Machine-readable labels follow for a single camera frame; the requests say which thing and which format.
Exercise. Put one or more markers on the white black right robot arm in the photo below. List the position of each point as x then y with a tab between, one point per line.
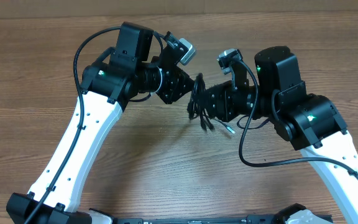
310	123

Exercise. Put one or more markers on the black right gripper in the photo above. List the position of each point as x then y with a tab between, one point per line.
225	96

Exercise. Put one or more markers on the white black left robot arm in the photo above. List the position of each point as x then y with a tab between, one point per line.
142	62

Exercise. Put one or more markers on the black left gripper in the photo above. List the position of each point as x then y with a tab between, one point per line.
177	81

